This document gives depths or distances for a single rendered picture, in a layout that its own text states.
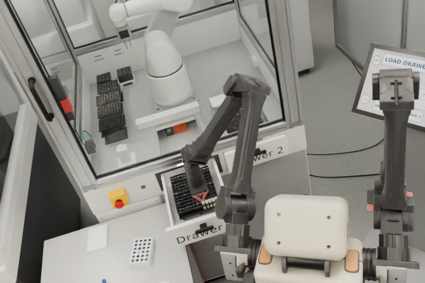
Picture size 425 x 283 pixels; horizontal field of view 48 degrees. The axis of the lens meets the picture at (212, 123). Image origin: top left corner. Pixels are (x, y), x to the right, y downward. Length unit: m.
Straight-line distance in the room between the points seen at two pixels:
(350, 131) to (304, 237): 2.35
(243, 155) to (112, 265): 0.90
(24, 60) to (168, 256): 0.94
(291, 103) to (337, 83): 1.97
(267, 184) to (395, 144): 1.17
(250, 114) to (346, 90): 2.56
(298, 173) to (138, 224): 0.79
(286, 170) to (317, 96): 1.67
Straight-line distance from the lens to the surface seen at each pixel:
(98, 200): 2.20
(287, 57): 1.94
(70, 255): 2.22
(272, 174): 2.29
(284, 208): 1.25
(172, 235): 1.91
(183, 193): 2.04
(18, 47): 1.79
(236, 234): 1.41
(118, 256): 2.12
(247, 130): 1.42
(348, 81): 4.03
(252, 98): 1.42
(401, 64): 2.13
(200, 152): 1.71
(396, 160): 1.27
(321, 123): 3.63
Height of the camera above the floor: 2.33
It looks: 38 degrees down
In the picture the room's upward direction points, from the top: 15 degrees counter-clockwise
